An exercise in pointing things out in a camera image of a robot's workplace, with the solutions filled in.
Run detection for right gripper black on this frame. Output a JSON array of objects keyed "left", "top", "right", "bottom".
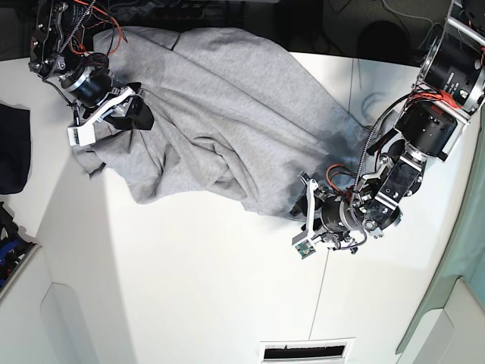
[{"left": 60, "top": 66, "right": 155, "bottom": 130}]

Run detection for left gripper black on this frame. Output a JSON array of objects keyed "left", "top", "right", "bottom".
[{"left": 289, "top": 172, "right": 363, "bottom": 250}]

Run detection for grey t-shirt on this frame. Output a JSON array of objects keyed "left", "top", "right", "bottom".
[{"left": 73, "top": 27, "right": 368, "bottom": 218}]

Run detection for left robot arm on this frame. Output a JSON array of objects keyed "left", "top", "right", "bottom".
[{"left": 292, "top": 1, "right": 484, "bottom": 258}]

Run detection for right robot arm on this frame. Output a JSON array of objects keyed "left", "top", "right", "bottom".
[{"left": 29, "top": 1, "right": 154, "bottom": 130}]

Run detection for dark navy cloth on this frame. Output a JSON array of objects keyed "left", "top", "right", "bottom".
[{"left": 0, "top": 105, "right": 31, "bottom": 195}]

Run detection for white vent slot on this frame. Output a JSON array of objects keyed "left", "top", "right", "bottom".
[{"left": 258, "top": 337, "right": 355, "bottom": 364}]

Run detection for black blue items pile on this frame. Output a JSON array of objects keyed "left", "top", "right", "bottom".
[{"left": 1, "top": 201, "right": 39, "bottom": 294}]

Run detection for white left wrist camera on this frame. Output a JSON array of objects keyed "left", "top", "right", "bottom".
[{"left": 292, "top": 237, "right": 316, "bottom": 259}]

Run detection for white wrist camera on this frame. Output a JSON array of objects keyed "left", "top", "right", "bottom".
[
  {"left": 292, "top": 237, "right": 316, "bottom": 259},
  {"left": 67, "top": 124, "right": 96, "bottom": 147}
]

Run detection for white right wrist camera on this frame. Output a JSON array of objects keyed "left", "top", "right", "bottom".
[{"left": 67, "top": 124, "right": 96, "bottom": 147}]

